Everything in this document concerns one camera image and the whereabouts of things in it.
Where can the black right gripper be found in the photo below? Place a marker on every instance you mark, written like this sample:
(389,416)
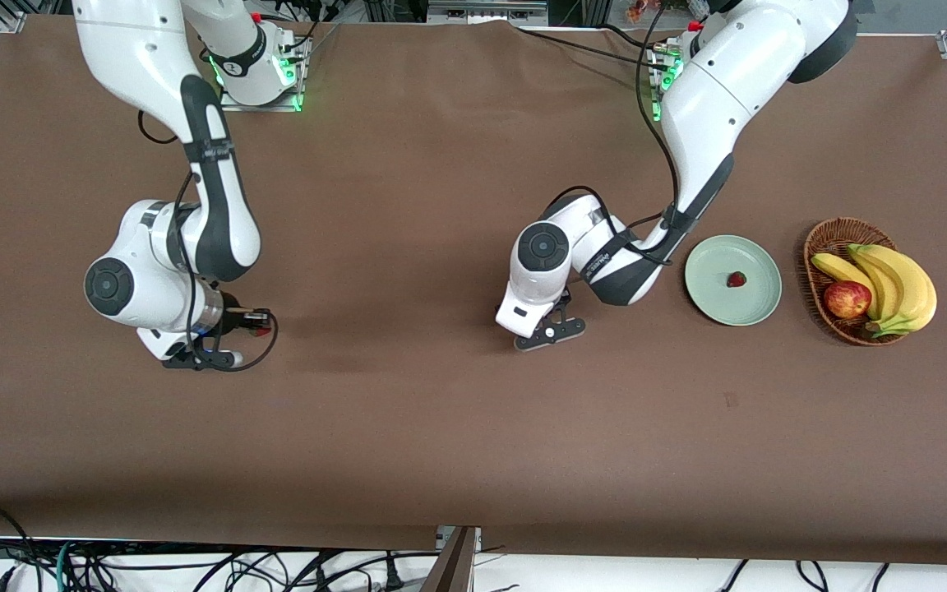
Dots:
(231,316)

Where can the red strawberry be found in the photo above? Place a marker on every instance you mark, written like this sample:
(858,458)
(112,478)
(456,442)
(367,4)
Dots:
(736,279)
(261,326)

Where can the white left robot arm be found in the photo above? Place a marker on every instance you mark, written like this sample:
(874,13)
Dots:
(712,90)

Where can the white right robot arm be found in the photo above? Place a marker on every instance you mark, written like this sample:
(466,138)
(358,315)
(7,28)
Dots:
(153,271)

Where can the mint green round plate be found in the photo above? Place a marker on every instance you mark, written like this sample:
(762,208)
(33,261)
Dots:
(757,304)

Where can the table cover sheet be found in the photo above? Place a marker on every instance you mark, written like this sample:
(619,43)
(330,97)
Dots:
(473,452)

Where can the brown wicker basket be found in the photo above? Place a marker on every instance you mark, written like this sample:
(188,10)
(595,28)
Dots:
(831,238)

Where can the red apple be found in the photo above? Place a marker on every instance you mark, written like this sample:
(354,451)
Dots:
(847,299)

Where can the grey metal box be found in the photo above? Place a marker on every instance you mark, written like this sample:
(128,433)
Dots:
(486,11)

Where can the orange background object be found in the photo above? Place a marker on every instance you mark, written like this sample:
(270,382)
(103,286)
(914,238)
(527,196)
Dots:
(642,10)

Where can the yellow banana bunch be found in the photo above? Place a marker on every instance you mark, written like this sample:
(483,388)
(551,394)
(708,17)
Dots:
(905,288)

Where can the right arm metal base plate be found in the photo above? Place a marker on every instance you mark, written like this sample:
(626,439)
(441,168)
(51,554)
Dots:
(293,105)

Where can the brown post with metal bracket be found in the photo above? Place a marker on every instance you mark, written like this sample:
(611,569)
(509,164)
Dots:
(449,567)

